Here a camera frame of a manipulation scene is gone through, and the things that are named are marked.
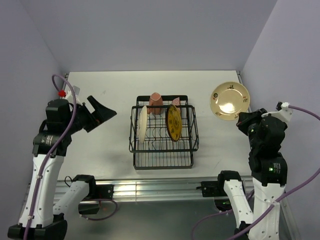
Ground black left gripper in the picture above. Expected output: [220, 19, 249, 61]
[64, 95, 116, 134]

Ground cream plate small motifs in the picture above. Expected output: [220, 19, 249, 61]
[210, 81, 250, 121]

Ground cream plate green brushstroke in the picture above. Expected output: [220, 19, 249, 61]
[137, 106, 148, 144]

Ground pink floral mug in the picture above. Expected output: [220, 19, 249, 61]
[147, 92, 163, 115]

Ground yellow patterned plate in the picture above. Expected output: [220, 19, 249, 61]
[165, 104, 183, 142]

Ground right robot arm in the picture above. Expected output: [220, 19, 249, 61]
[216, 108, 288, 240]

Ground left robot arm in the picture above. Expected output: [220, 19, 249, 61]
[7, 95, 117, 240]

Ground pink floral small bowl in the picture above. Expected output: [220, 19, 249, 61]
[171, 97, 182, 115]

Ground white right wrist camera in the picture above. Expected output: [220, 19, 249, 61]
[261, 101, 293, 125]

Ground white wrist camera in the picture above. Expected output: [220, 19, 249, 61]
[261, 101, 293, 125]
[58, 86, 82, 105]

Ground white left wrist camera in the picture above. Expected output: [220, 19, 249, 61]
[58, 86, 82, 105]

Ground black wire dish rack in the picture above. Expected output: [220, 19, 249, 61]
[129, 95, 199, 170]

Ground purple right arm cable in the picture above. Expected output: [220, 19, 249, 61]
[191, 104, 320, 240]

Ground aluminium mounting rail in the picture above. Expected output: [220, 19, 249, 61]
[53, 178, 256, 203]

